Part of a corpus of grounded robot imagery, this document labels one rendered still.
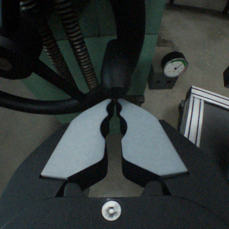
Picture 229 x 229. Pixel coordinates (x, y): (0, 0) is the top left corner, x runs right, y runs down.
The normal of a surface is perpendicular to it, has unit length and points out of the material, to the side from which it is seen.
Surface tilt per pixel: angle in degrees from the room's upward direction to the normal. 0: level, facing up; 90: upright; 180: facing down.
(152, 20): 90
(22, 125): 0
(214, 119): 0
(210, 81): 0
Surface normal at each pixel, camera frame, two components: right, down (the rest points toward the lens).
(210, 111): -0.04, -0.45
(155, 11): 0.02, 0.89
